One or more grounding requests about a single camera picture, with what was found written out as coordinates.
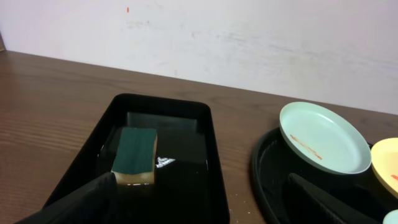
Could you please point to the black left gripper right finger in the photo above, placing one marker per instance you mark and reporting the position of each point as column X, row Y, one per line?
column 307, row 203

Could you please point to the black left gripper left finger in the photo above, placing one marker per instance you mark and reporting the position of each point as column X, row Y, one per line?
column 95, row 202

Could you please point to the green and yellow sponge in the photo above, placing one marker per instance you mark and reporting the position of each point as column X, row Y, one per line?
column 134, row 163

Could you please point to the light green plate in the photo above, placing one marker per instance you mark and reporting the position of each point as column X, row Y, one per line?
column 324, row 139
column 391, row 217

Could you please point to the yellow plate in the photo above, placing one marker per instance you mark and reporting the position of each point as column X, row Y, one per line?
column 384, row 163

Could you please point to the round black tray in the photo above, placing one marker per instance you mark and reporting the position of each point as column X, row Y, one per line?
column 271, row 163

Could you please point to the black rectangular water tray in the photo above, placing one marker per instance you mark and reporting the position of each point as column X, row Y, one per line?
column 188, row 185

